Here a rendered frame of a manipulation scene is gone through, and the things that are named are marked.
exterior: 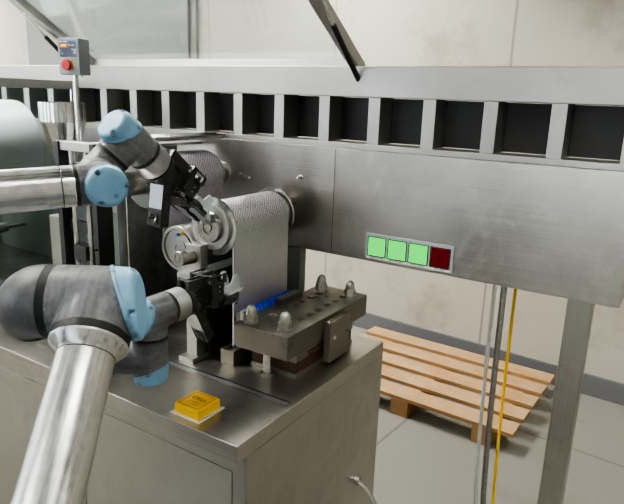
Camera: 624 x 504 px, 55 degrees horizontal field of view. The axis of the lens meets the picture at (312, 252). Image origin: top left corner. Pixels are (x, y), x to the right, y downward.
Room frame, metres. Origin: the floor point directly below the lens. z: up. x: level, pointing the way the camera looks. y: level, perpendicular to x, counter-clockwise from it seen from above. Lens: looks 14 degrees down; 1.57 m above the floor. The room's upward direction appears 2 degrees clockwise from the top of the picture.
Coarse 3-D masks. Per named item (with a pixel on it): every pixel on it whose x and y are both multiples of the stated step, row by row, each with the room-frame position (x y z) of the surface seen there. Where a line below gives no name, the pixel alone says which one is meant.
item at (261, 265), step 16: (256, 240) 1.51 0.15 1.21; (272, 240) 1.57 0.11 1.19; (240, 256) 1.45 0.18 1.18; (256, 256) 1.51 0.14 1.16; (272, 256) 1.57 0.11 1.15; (240, 272) 1.45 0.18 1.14; (256, 272) 1.51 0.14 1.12; (272, 272) 1.57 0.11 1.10; (256, 288) 1.51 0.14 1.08; (272, 288) 1.57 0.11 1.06; (240, 304) 1.45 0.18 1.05
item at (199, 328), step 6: (198, 306) 1.30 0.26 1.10; (198, 312) 1.30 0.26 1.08; (204, 312) 1.31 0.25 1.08; (192, 318) 1.31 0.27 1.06; (198, 318) 1.30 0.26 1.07; (204, 318) 1.31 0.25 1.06; (192, 324) 1.32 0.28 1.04; (198, 324) 1.31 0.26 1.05; (204, 324) 1.31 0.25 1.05; (198, 330) 1.32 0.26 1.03; (204, 330) 1.31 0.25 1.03; (210, 330) 1.33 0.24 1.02; (198, 336) 1.33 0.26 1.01; (204, 336) 1.32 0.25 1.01; (210, 336) 1.33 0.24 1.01
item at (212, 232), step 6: (210, 216) 1.44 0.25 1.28; (216, 216) 1.44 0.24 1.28; (198, 222) 1.46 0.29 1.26; (210, 222) 1.44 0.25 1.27; (216, 222) 1.43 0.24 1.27; (198, 228) 1.46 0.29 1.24; (204, 228) 1.45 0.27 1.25; (210, 228) 1.44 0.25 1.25; (216, 228) 1.43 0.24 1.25; (222, 228) 1.43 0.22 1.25; (204, 234) 1.45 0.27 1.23; (210, 234) 1.44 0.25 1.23; (216, 234) 1.43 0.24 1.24; (204, 240) 1.45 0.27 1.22; (210, 240) 1.44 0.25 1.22; (216, 240) 1.43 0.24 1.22
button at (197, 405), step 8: (200, 392) 1.21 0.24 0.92; (184, 400) 1.17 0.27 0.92; (192, 400) 1.17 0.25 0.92; (200, 400) 1.18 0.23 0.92; (208, 400) 1.18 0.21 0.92; (216, 400) 1.18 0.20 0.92; (176, 408) 1.16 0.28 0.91; (184, 408) 1.15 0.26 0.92; (192, 408) 1.14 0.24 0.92; (200, 408) 1.14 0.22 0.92; (208, 408) 1.15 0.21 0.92; (216, 408) 1.18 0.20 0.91; (192, 416) 1.14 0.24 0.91; (200, 416) 1.13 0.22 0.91
